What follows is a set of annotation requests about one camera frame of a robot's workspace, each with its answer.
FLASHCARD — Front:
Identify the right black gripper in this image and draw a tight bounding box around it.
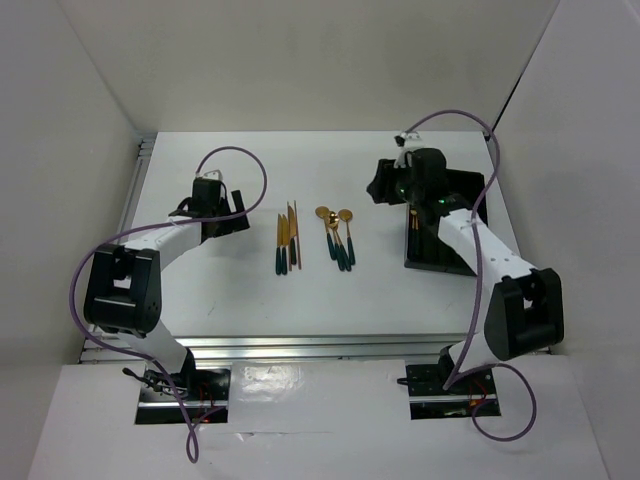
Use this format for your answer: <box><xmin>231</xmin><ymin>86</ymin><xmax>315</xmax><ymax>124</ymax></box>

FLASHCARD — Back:
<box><xmin>366</xmin><ymin>159</ymin><xmax>423</xmax><ymax>206</ymax></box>

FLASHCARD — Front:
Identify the gold spoon green handle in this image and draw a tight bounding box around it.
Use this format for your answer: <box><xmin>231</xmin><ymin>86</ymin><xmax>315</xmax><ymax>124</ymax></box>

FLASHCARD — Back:
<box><xmin>315</xmin><ymin>206</ymin><xmax>336</xmax><ymax>260</ymax></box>
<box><xmin>326</xmin><ymin>211</ymin><xmax>351</xmax><ymax>271</ymax></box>
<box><xmin>338</xmin><ymin>209</ymin><xmax>356</xmax><ymax>266</ymax></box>

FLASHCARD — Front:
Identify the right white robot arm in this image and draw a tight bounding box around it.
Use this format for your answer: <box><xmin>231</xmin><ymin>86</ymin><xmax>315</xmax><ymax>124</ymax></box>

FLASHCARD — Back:
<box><xmin>366</xmin><ymin>148</ymin><xmax>565</xmax><ymax>392</ymax></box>

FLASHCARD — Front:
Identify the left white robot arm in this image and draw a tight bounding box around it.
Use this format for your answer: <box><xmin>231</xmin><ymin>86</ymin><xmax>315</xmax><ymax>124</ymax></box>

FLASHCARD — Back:
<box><xmin>83</xmin><ymin>178</ymin><xmax>249</xmax><ymax>399</ymax></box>

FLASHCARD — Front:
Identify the gold chopstick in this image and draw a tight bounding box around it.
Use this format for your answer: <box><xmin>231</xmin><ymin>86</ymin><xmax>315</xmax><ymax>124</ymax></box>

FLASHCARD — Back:
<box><xmin>294</xmin><ymin>200</ymin><xmax>303</xmax><ymax>270</ymax></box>

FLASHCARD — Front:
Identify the black cutlery tray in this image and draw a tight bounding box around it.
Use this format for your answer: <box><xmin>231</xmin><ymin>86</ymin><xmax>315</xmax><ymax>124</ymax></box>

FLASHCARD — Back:
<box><xmin>404</xmin><ymin>169</ymin><xmax>486</xmax><ymax>277</ymax></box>

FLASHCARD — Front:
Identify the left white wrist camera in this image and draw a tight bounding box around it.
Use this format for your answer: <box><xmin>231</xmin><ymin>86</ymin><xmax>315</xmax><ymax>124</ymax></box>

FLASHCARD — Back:
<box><xmin>198</xmin><ymin>169</ymin><xmax>223</xmax><ymax>181</ymax></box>

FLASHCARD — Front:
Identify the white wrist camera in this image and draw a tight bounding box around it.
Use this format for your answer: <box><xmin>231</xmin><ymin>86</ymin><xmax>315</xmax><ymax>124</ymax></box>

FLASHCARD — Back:
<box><xmin>198</xmin><ymin>169</ymin><xmax>223</xmax><ymax>181</ymax></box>
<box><xmin>394</xmin><ymin>131</ymin><xmax>424</xmax><ymax>169</ymax></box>

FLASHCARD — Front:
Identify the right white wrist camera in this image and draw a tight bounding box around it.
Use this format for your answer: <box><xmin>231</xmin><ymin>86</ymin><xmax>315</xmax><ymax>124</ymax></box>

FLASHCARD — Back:
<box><xmin>394</xmin><ymin>131</ymin><xmax>424</xmax><ymax>169</ymax></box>

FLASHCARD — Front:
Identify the gold knife green handle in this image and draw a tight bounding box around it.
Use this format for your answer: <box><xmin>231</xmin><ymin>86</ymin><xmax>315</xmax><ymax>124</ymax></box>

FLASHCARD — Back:
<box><xmin>276</xmin><ymin>215</ymin><xmax>286</xmax><ymax>275</ymax></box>
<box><xmin>280</xmin><ymin>215</ymin><xmax>290</xmax><ymax>275</ymax></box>
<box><xmin>287</xmin><ymin>204</ymin><xmax>297</xmax><ymax>270</ymax></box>

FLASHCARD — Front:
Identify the aluminium frame rail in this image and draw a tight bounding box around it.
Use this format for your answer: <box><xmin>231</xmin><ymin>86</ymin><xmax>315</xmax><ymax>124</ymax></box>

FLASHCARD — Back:
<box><xmin>79</xmin><ymin>130</ymin><xmax>551</xmax><ymax>364</ymax></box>

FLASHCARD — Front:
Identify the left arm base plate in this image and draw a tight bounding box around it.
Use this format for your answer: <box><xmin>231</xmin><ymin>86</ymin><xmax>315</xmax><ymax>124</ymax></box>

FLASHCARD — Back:
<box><xmin>123</xmin><ymin>368</ymin><xmax>231</xmax><ymax>425</ymax></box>

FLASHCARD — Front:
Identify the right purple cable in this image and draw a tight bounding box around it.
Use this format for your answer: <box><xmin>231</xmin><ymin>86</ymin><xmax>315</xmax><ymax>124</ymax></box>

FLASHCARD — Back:
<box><xmin>405</xmin><ymin>109</ymin><xmax>539</xmax><ymax>442</ymax></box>

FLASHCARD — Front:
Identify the purple cable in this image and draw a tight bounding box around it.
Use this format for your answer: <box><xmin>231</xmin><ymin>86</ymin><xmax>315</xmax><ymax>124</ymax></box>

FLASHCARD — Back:
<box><xmin>68</xmin><ymin>145</ymin><xmax>269</xmax><ymax>464</ymax></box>
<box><xmin>405</xmin><ymin>109</ymin><xmax>539</xmax><ymax>442</ymax></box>

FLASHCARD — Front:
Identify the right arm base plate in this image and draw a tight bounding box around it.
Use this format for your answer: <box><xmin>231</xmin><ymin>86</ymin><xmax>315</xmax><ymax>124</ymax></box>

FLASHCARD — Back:
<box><xmin>396</xmin><ymin>364</ymin><xmax>501</xmax><ymax>420</ymax></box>

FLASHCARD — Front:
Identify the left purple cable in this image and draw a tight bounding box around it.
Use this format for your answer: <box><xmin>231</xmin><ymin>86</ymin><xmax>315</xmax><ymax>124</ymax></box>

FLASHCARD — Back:
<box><xmin>68</xmin><ymin>145</ymin><xmax>269</xmax><ymax>464</ymax></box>

